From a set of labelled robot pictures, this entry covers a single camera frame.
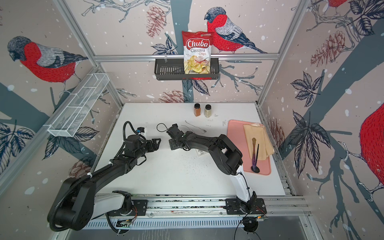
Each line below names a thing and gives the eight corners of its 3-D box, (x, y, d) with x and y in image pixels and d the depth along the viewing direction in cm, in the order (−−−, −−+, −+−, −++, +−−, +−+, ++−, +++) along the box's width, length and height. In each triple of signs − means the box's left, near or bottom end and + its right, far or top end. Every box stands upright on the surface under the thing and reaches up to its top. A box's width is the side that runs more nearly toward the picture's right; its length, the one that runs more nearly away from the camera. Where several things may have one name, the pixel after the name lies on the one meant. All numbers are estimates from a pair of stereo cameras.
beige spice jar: (206, 118, 114) (207, 109, 106) (203, 114, 117) (204, 105, 109) (211, 117, 115) (212, 108, 107) (208, 112, 118) (209, 103, 110)
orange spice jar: (194, 116, 116) (194, 107, 107) (194, 112, 118) (194, 103, 110) (200, 116, 116) (200, 107, 107) (200, 112, 118) (200, 103, 110)
